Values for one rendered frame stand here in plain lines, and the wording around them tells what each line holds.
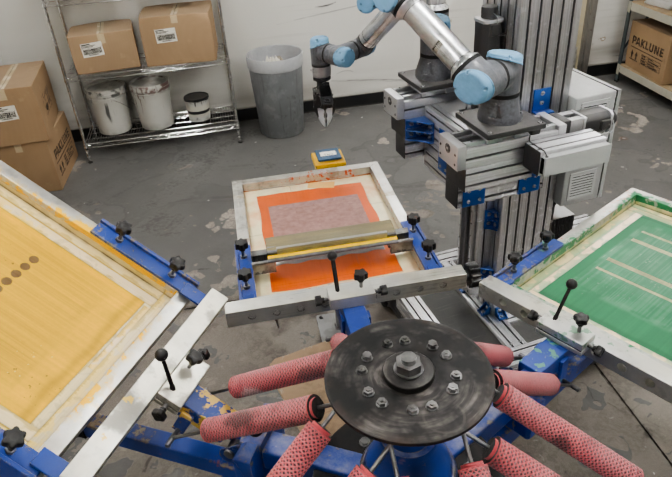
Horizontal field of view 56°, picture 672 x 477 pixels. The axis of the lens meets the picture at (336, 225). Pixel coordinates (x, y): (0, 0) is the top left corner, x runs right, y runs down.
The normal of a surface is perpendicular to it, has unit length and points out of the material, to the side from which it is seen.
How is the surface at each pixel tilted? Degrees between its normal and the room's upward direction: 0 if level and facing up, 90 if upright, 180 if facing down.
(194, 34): 89
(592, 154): 90
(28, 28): 90
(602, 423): 0
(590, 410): 0
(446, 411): 0
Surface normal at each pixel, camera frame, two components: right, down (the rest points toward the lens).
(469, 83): -0.61, 0.51
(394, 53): 0.18, 0.51
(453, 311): -0.06, -0.85
